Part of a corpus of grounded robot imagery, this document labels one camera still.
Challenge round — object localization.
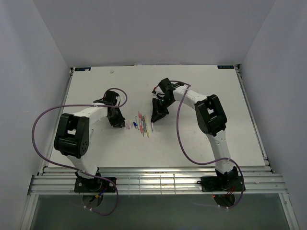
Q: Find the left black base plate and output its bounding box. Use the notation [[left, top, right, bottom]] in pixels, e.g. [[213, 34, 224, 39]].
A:
[[74, 177, 115, 193]]

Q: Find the red pen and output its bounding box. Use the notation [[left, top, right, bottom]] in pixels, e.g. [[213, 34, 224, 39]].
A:
[[138, 111, 144, 136]]

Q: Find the aluminium rail frame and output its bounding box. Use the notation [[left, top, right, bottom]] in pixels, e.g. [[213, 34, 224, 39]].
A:
[[28, 166, 288, 195]]

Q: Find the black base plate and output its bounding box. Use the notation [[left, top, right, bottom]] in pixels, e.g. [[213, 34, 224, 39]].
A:
[[74, 177, 115, 193], [196, 176, 246, 192]]

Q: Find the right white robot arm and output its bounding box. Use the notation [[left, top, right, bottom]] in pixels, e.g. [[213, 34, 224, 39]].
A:
[[151, 78, 239, 191]]

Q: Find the right blue corner label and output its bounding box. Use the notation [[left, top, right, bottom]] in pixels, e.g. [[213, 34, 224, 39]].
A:
[[217, 65, 235, 69]]

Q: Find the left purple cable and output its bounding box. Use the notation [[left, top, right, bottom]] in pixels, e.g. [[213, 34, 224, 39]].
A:
[[32, 88, 129, 216]]

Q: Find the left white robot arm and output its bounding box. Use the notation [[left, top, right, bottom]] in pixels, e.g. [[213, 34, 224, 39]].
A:
[[54, 88, 125, 192]]

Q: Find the left blue corner label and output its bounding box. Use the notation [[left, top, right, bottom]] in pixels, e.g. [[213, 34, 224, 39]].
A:
[[74, 67, 91, 71]]

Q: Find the blue corner label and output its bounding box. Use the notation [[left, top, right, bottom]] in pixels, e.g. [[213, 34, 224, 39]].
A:
[[74, 67, 91, 71], [217, 65, 235, 69]]

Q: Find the grey silver pen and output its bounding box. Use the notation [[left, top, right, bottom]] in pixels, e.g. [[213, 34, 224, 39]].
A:
[[142, 115, 147, 135]]

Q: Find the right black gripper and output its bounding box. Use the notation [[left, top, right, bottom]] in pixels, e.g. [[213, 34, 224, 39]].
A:
[[152, 96, 175, 122]]

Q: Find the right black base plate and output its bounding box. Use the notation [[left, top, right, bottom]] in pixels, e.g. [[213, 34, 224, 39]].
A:
[[196, 176, 246, 192]]

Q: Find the yellow pen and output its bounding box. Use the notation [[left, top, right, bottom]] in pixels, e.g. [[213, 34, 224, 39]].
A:
[[145, 122, 149, 138]]

